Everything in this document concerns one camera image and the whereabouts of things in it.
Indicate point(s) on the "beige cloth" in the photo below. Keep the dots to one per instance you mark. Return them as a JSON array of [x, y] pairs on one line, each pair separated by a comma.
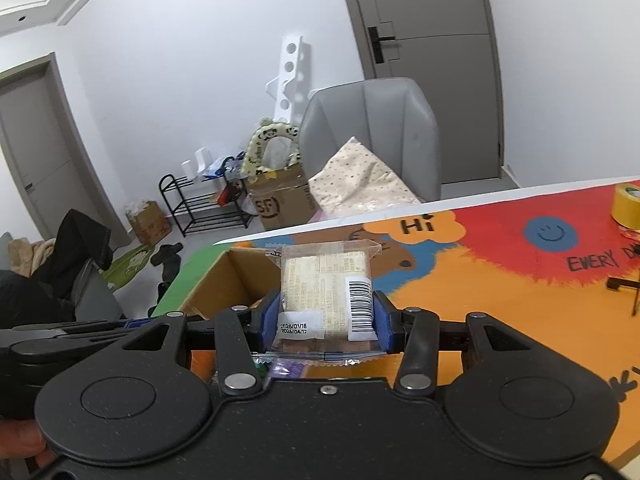
[[27, 257]]

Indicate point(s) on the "red item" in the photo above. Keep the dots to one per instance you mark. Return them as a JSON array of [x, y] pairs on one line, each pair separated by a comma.
[[229, 194]]

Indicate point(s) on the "green bag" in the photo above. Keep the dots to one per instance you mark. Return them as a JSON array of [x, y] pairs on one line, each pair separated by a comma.
[[127, 267]]

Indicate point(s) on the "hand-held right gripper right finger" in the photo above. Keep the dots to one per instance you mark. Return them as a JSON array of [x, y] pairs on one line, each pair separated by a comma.
[[384, 325]]

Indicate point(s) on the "purple snack packet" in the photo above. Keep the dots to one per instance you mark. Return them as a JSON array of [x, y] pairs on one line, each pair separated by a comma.
[[290, 369]]

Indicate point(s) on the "white plastic holder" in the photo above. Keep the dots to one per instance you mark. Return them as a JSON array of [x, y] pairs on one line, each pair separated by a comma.
[[195, 165]]

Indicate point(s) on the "person's left hand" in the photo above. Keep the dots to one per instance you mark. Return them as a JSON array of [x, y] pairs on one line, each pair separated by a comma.
[[20, 437]]

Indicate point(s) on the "dotted cream cushion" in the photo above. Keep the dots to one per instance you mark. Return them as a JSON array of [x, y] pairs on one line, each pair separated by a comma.
[[360, 180]]

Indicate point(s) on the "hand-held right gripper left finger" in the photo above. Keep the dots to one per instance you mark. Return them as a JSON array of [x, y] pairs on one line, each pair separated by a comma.
[[271, 322]]

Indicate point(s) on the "grey upholstered chair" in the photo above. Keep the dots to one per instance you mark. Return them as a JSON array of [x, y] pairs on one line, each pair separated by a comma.
[[370, 115]]

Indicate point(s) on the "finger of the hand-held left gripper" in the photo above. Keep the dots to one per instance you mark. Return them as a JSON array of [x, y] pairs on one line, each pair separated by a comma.
[[65, 340]]

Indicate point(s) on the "white bread packet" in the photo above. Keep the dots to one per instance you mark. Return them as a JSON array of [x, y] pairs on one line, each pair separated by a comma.
[[325, 285]]

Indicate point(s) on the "brown paper bag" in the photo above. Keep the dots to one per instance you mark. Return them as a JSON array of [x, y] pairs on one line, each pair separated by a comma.
[[150, 225]]

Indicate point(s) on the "yellow tape roll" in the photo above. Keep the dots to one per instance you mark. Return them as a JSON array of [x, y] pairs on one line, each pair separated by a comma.
[[627, 207]]

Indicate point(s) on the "bright green candy packet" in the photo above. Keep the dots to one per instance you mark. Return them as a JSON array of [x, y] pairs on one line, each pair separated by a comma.
[[260, 362]]

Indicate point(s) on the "blue white plastic bags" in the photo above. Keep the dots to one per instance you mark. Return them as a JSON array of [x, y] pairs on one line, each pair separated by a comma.
[[217, 167]]

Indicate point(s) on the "black shoes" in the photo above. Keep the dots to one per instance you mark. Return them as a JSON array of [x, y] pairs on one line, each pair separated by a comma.
[[167, 260]]

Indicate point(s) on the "black jacket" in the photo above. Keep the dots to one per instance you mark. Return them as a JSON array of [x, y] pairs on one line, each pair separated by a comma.
[[70, 250]]

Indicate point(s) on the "grey side door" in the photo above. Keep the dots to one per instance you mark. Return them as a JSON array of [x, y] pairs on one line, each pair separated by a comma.
[[45, 160]]

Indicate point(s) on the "white perforated rack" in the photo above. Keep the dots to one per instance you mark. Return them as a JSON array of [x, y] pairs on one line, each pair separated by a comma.
[[289, 75]]

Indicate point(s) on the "taped brown cardboard box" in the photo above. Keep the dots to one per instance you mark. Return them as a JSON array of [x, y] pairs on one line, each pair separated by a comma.
[[285, 200]]

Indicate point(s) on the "black shoe rack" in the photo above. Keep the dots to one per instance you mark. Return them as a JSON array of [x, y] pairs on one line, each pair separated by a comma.
[[205, 215]]

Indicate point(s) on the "colourful cartoon table mat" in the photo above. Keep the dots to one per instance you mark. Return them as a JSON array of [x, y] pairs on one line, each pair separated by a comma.
[[500, 270]]

